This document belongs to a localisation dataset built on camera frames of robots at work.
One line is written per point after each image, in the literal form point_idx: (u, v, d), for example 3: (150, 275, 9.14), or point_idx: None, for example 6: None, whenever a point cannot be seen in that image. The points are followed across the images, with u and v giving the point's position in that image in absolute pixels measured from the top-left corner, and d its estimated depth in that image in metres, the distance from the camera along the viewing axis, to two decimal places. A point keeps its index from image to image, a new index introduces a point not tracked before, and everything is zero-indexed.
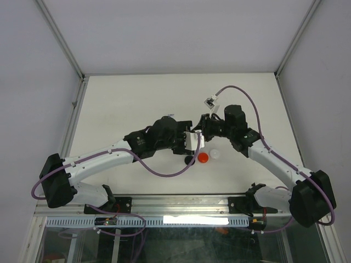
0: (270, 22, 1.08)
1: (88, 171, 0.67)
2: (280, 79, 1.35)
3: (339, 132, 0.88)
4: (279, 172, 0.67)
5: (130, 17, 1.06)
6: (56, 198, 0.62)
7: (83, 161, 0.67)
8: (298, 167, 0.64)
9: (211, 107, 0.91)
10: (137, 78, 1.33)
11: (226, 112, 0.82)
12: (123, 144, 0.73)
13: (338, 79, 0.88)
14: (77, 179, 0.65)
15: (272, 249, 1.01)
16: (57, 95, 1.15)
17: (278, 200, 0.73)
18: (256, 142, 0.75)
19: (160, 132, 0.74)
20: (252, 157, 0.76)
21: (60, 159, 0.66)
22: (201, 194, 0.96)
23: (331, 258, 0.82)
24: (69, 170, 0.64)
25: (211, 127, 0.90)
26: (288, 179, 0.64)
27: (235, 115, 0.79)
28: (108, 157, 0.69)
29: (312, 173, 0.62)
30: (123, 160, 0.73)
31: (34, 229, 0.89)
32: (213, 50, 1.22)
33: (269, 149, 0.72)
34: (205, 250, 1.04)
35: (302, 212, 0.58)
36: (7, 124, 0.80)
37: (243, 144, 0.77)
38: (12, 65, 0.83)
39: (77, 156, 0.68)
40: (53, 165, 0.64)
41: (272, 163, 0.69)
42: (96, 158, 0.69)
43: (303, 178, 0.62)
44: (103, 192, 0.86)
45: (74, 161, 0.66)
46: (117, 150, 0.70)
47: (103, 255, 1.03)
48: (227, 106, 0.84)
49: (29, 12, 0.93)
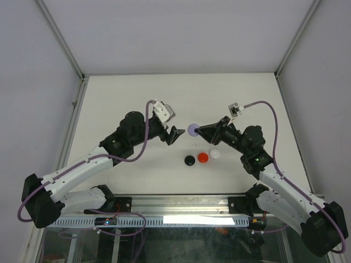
0: (270, 22, 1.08)
1: (68, 184, 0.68)
2: (280, 80, 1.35)
3: (339, 133, 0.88)
4: (293, 201, 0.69)
5: (130, 17, 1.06)
6: (41, 216, 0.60)
7: (61, 176, 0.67)
8: (311, 199, 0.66)
9: (234, 116, 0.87)
10: (137, 78, 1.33)
11: (246, 136, 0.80)
12: (98, 150, 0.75)
13: (338, 79, 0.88)
14: (59, 194, 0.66)
15: (272, 250, 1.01)
16: (57, 95, 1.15)
17: (284, 216, 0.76)
18: (269, 166, 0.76)
19: (129, 131, 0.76)
20: (262, 181, 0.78)
21: (38, 178, 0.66)
22: (201, 194, 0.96)
23: (331, 258, 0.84)
24: (50, 188, 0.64)
25: (225, 136, 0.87)
26: (301, 210, 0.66)
27: (254, 142, 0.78)
28: (86, 167, 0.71)
29: (326, 205, 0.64)
30: (101, 166, 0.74)
31: (34, 229, 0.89)
32: (213, 50, 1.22)
33: (281, 175, 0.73)
34: (205, 250, 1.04)
35: (315, 243, 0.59)
36: (7, 124, 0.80)
37: (254, 167, 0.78)
38: (12, 66, 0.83)
39: (55, 172, 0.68)
40: (33, 186, 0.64)
41: (285, 191, 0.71)
42: (74, 170, 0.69)
43: (316, 209, 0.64)
44: (100, 193, 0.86)
45: (52, 178, 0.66)
46: (94, 158, 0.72)
47: (103, 255, 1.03)
48: (248, 127, 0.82)
49: (29, 12, 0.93)
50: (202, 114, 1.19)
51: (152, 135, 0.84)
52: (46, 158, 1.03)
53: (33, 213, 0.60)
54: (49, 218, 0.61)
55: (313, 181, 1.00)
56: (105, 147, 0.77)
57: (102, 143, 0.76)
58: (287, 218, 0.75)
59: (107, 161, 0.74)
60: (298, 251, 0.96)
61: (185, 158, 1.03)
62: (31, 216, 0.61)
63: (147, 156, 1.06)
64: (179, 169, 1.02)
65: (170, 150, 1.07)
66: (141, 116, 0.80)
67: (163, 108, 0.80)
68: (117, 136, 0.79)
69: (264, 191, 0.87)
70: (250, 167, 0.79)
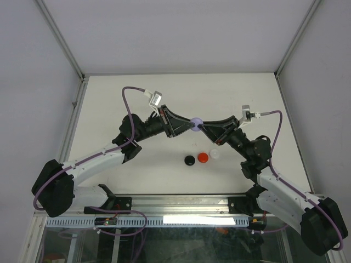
0: (270, 23, 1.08)
1: (86, 172, 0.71)
2: (280, 79, 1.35)
3: (339, 132, 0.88)
4: (288, 200, 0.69)
5: (130, 17, 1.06)
6: (58, 204, 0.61)
7: (83, 162, 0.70)
8: (305, 195, 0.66)
9: (247, 121, 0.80)
10: (137, 78, 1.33)
11: (255, 150, 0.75)
12: (112, 146, 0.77)
13: (338, 80, 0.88)
14: (78, 179, 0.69)
15: (272, 250, 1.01)
16: (58, 94, 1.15)
17: (286, 216, 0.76)
18: (265, 169, 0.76)
19: (128, 130, 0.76)
20: (260, 184, 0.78)
21: (58, 163, 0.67)
22: (201, 194, 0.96)
23: (331, 258, 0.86)
24: (71, 172, 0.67)
25: (231, 139, 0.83)
26: (297, 207, 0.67)
27: (262, 158, 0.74)
28: (102, 158, 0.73)
29: (321, 201, 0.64)
30: (115, 160, 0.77)
31: (34, 229, 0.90)
32: (213, 50, 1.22)
33: (277, 176, 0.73)
34: (205, 250, 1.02)
35: (314, 240, 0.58)
36: (7, 124, 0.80)
37: (252, 172, 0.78)
38: (12, 65, 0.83)
39: (74, 159, 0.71)
40: (52, 171, 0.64)
41: (279, 190, 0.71)
42: (92, 160, 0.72)
43: (311, 205, 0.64)
44: (101, 191, 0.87)
45: (74, 163, 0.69)
46: (111, 152, 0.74)
47: (103, 254, 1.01)
48: (258, 140, 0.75)
49: (28, 12, 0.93)
50: (202, 114, 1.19)
51: (156, 133, 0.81)
52: (46, 158, 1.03)
53: (47, 201, 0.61)
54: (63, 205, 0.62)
55: (314, 181, 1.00)
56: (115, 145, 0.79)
57: (113, 141, 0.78)
58: (288, 218, 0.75)
59: (120, 156, 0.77)
60: (298, 251, 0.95)
61: (185, 158, 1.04)
62: (44, 204, 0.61)
63: (147, 156, 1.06)
64: (179, 169, 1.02)
65: (170, 150, 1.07)
66: (138, 118, 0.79)
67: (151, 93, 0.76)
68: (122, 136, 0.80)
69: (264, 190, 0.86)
70: (249, 172, 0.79)
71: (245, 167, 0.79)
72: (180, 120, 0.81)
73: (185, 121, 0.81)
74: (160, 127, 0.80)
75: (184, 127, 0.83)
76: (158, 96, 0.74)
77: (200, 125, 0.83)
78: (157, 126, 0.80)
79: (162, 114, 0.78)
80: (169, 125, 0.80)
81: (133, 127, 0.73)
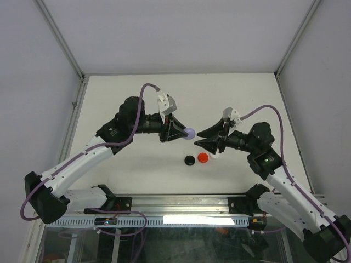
0: (270, 23, 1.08)
1: (68, 179, 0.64)
2: (280, 79, 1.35)
3: (339, 133, 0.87)
4: (301, 210, 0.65)
5: (130, 17, 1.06)
6: (49, 211, 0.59)
7: (61, 170, 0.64)
8: (322, 211, 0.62)
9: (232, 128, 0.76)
10: (137, 78, 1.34)
11: (254, 133, 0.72)
12: (96, 140, 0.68)
13: (339, 80, 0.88)
14: (61, 190, 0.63)
15: (272, 249, 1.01)
16: (57, 94, 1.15)
17: (287, 220, 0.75)
18: (278, 169, 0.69)
19: (128, 116, 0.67)
20: (269, 183, 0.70)
21: (38, 176, 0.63)
22: (201, 194, 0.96)
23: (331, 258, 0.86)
24: (50, 184, 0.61)
25: (230, 142, 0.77)
26: (310, 221, 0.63)
27: (264, 139, 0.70)
28: (84, 159, 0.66)
29: (337, 218, 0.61)
30: (102, 156, 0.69)
31: (34, 229, 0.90)
32: (213, 50, 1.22)
33: (293, 182, 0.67)
34: (205, 249, 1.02)
35: (318, 252, 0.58)
36: (7, 124, 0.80)
37: (263, 167, 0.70)
38: (12, 66, 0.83)
39: (53, 168, 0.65)
40: (33, 183, 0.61)
41: (295, 199, 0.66)
42: (73, 165, 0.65)
43: (326, 222, 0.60)
44: (101, 192, 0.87)
45: (51, 174, 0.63)
46: (92, 149, 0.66)
47: (103, 254, 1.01)
48: (255, 124, 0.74)
49: (28, 12, 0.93)
50: (202, 114, 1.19)
51: (150, 131, 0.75)
52: (46, 158, 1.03)
53: (39, 211, 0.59)
54: (56, 212, 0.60)
55: (314, 181, 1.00)
56: (102, 135, 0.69)
57: (98, 132, 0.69)
58: (289, 222, 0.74)
59: (106, 150, 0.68)
60: (298, 251, 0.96)
61: (185, 158, 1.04)
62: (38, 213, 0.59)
63: (147, 156, 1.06)
64: (179, 169, 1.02)
65: (171, 150, 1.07)
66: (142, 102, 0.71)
67: (166, 98, 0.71)
68: (115, 123, 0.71)
69: (264, 190, 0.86)
70: (258, 167, 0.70)
71: (252, 162, 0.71)
72: (177, 130, 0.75)
73: (179, 132, 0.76)
74: (158, 127, 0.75)
75: (178, 136, 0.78)
76: (171, 105, 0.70)
77: (197, 143, 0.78)
78: (156, 126, 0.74)
79: (168, 124, 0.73)
80: (168, 130, 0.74)
81: (139, 114, 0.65)
